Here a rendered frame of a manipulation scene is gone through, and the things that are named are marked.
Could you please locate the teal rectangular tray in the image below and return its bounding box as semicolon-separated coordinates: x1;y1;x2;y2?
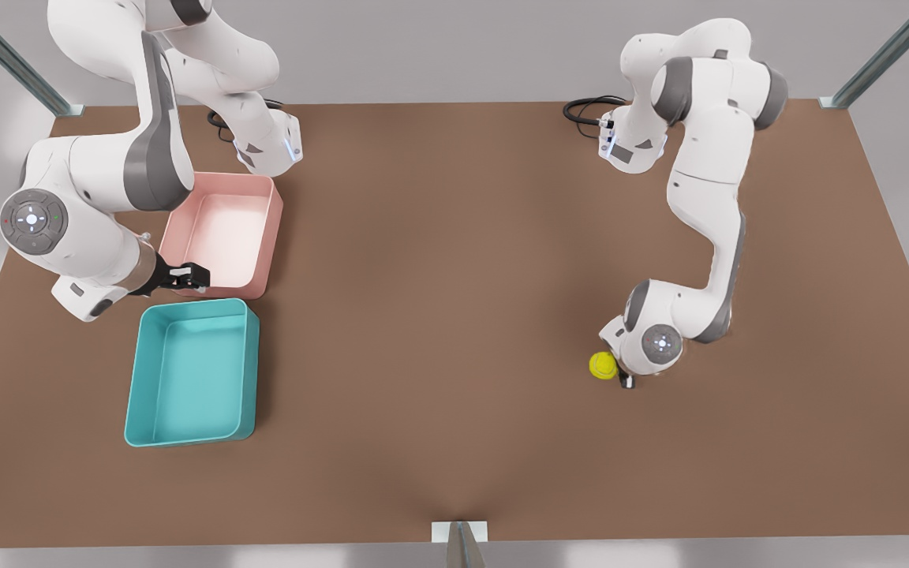
124;298;260;448

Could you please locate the pink rectangular tray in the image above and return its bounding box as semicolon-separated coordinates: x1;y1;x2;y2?
159;172;284;301

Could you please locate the black cable loop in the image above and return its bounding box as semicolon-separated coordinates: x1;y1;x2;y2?
563;95;630;128
208;98;286;144

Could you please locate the silver frame post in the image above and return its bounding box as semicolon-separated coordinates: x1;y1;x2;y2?
432;521;489;568
0;0;85;118
818;0;909;110

